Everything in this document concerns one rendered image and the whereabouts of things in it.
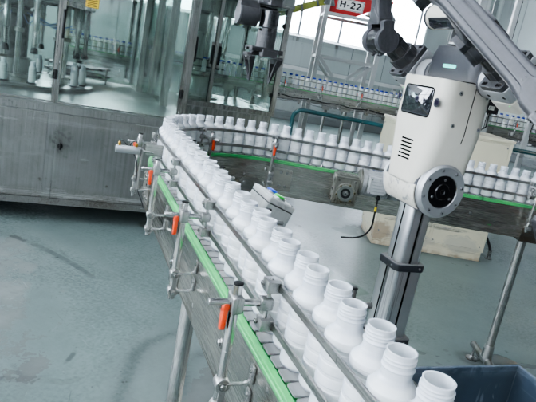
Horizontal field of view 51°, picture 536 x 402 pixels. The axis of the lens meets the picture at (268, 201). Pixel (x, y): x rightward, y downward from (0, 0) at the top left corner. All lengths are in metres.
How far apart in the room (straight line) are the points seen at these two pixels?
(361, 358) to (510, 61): 0.54
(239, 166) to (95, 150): 1.84
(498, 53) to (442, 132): 0.64
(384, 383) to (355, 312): 0.12
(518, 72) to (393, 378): 0.54
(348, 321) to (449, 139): 0.97
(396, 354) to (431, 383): 0.06
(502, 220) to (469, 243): 2.55
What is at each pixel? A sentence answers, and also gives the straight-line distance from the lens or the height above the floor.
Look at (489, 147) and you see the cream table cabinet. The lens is 5.48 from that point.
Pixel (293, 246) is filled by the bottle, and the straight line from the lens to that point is 0.94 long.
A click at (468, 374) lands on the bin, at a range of 1.22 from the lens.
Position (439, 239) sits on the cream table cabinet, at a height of 0.15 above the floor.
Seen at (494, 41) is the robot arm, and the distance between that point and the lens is 1.01.
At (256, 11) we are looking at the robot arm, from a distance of 1.67.
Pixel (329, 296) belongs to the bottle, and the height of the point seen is 1.15.
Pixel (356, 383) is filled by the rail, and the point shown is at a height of 1.11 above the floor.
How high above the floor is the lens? 1.45
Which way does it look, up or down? 14 degrees down
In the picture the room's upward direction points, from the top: 11 degrees clockwise
